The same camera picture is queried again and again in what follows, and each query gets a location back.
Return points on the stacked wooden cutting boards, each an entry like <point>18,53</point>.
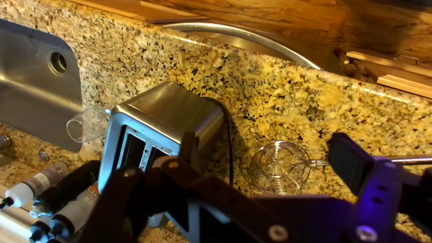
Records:
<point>395,75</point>

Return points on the white bottle black cap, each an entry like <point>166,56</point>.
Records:
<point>32,187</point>
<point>14,225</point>
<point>64,222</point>

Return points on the stainless steel sink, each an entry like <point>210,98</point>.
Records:
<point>39,84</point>

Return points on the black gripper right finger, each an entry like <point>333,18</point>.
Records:
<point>382,189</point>

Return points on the stainless steel toaster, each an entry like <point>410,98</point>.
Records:
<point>151,126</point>

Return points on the clear drinking glass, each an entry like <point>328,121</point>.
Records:
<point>87,125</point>

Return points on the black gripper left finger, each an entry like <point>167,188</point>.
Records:
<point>205,210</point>

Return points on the stainless steel refrigerator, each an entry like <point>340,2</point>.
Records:
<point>241,38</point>

